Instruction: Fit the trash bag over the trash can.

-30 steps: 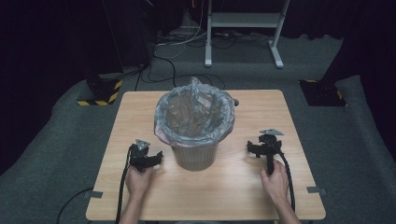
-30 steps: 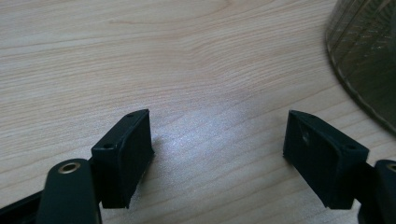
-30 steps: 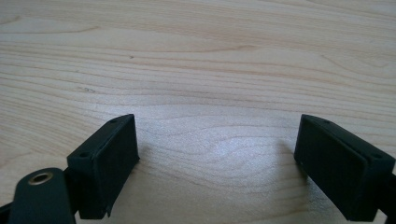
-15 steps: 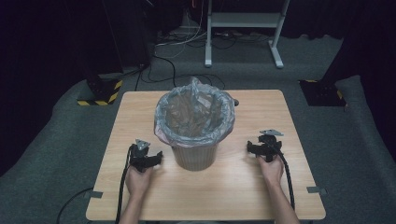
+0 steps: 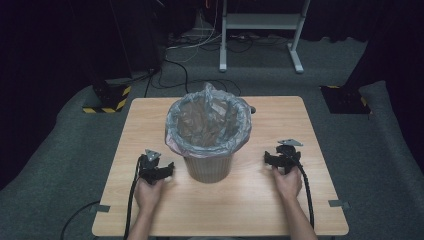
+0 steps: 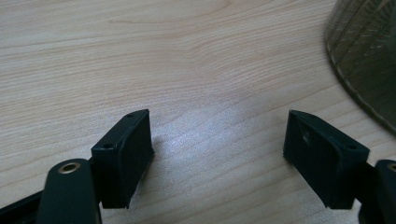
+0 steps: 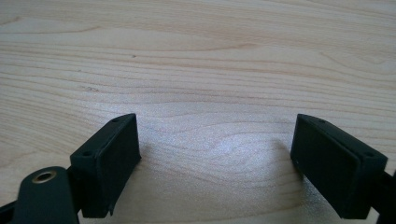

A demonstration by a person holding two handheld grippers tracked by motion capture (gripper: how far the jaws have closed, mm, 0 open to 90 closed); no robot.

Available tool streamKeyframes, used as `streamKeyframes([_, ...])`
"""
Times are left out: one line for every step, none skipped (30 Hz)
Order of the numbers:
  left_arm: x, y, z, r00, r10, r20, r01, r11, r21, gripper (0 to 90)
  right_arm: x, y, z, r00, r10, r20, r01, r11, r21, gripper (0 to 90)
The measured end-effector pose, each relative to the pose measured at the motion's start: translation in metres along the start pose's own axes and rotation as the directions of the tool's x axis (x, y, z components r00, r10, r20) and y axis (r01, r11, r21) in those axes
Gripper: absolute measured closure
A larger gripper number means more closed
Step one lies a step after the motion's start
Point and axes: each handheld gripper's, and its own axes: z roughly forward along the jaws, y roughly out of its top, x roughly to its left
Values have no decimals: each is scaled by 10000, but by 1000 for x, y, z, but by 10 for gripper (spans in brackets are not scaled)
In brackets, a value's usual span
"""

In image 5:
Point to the grey mesh trash can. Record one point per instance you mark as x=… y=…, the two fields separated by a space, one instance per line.
x=208 y=170

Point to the grey plastic trash bag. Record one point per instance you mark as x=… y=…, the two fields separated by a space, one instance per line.
x=206 y=123

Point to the white metal stand frame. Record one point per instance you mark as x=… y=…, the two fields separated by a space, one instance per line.
x=261 y=20

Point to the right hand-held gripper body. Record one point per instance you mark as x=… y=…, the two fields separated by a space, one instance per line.
x=288 y=156

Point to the black base with striped tape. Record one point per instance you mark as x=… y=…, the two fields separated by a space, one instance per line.
x=110 y=96
x=345 y=100

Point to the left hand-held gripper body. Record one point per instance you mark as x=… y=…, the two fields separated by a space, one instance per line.
x=148 y=170

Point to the grey tape piece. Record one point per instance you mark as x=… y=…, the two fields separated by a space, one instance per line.
x=100 y=208
x=338 y=203

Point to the person's right hand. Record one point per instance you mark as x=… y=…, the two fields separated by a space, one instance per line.
x=287 y=185

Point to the person's left hand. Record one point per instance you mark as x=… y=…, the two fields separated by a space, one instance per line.
x=147 y=195

